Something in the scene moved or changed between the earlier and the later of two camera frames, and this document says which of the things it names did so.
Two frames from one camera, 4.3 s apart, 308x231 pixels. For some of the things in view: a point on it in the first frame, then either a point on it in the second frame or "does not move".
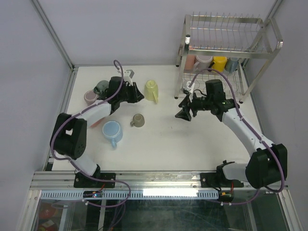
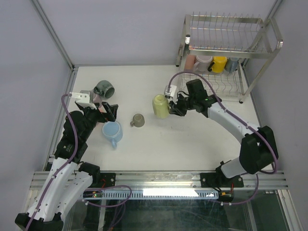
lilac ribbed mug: [202, 62] does not move
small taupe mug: [138, 121] does not move
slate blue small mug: [231, 64] does not move
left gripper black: [137, 96] -> [111, 110]
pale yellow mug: [151, 91] -> [160, 106]
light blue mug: [112, 129] does not move
